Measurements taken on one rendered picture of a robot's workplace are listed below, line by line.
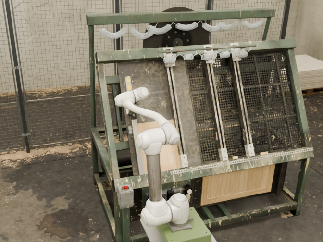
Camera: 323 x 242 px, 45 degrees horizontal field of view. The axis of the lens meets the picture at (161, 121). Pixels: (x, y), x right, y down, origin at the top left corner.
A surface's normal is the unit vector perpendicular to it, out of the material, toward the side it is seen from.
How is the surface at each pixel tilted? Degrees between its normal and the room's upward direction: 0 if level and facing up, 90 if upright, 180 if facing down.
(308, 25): 90
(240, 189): 90
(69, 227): 0
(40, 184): 0
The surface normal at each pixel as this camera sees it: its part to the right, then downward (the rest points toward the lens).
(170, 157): 0.29, -0.13
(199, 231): 0.04, -0.90
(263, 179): 0.33, 0.41
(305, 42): -0.94, 0.13
